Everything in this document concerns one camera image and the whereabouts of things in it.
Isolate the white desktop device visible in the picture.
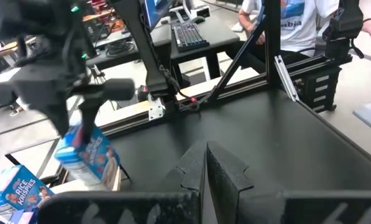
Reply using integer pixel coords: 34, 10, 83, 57
169, 0, 211, 19

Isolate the black keyboard with coloured keys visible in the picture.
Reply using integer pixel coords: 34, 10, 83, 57
172, 21, 211, 53

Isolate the coiled black cable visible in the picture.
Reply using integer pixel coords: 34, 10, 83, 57
105, 39, 137, 59

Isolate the computer monitor with blue screen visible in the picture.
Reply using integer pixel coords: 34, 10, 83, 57
143, 0, 172, 32

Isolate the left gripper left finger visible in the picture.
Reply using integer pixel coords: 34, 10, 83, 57
37, 141, 204, 224

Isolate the black cable with red plugs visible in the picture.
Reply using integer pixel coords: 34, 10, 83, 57
160, 63, 201, 111

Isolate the black box with white labels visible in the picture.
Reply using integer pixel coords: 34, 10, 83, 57
292, 63, 342, 113

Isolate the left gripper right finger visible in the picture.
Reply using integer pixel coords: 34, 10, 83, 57
207, 141, 371, 224

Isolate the black equipment desk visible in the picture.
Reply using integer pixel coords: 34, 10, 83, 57
85, 14, 240, 82

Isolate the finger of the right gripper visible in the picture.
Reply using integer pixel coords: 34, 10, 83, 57
47, 105, 70, 138
78, 101, 107, 144

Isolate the black table mat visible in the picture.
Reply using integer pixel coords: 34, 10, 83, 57
109, 88, 371, 194

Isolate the light blue Rice Krispies box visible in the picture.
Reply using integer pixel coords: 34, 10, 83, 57
0, 164, 55, 220
53, 123, 121, 189

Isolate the person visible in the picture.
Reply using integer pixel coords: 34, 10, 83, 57
225, 0, 371, 75

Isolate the black metal table frame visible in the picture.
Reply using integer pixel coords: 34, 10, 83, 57
94, 0, 301, 138

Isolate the grey pad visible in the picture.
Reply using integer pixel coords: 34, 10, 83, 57
352, 100, 371, 132

